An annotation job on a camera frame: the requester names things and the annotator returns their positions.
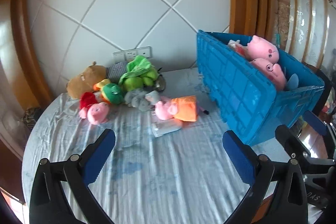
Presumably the wooden framed glass door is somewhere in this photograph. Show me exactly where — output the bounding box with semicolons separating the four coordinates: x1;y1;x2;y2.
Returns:
273;0;336;75

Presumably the brown capybara plush striped shirt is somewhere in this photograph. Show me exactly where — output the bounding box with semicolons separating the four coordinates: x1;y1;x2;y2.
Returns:
66;61;126;98

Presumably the dark metal latch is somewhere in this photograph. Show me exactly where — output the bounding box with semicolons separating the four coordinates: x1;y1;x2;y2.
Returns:
20;107;42;125

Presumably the large green frog plush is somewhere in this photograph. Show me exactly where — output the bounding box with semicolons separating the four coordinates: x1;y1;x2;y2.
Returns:
118;55;160;92

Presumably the pink pig plush red dress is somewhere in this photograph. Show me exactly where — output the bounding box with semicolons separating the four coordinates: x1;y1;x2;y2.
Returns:
79;92;111;125

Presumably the yellow duck plush frog hat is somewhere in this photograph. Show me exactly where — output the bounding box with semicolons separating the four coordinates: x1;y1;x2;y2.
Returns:
94;79;124;104

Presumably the white plug-in device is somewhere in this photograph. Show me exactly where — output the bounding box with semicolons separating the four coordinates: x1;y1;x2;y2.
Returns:
152;119;182;138

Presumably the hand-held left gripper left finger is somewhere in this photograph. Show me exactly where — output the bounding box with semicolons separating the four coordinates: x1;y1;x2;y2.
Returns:
29;129;116;224

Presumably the grey blue plush toy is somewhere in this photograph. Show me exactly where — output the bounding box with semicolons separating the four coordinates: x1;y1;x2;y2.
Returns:
285;73;300;90

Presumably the blue plastic crate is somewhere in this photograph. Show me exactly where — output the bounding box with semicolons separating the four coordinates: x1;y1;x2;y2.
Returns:
196;29;325;147

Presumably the pink pig plush orange dress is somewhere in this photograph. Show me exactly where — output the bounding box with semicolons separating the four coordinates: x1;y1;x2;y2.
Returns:
153;95;209;122

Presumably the patterned rolled mat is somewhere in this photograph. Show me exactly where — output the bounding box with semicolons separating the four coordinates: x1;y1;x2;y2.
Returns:
275;0;291;49

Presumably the light blue printed tablecloth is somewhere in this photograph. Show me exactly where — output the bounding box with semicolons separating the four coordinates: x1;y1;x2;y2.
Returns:
21;68;326;224

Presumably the white red plush toy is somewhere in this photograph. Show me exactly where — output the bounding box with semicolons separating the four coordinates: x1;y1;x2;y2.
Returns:
227;40;248;56

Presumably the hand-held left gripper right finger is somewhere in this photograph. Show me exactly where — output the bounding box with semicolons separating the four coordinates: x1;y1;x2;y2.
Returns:
222;130;308;224

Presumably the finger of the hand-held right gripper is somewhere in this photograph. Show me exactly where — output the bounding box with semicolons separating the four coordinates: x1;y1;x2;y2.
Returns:
275;125;311;161
304;111;336;140

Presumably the grey fluffy plush toy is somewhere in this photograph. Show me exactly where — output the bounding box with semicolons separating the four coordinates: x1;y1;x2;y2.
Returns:
124;89;161;111

